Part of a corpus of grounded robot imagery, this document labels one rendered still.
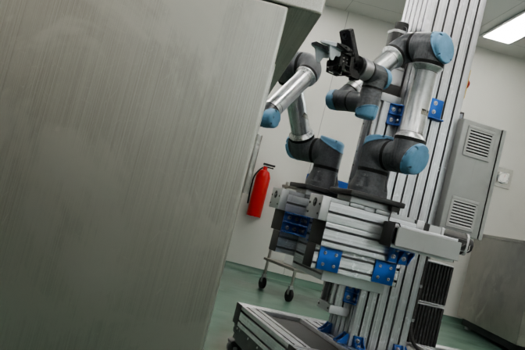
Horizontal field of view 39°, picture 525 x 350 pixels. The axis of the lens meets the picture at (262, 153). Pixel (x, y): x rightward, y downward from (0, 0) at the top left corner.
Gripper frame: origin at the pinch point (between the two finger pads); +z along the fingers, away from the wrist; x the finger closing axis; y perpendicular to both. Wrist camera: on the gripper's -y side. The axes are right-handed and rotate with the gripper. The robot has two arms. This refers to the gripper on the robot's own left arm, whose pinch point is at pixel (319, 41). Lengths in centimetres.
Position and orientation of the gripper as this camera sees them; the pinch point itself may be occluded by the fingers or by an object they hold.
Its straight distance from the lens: 239.8
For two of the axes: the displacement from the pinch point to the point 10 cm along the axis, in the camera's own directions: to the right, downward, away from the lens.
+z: -7.2, -2.3, -6.6
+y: -1.5, 9.7, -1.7
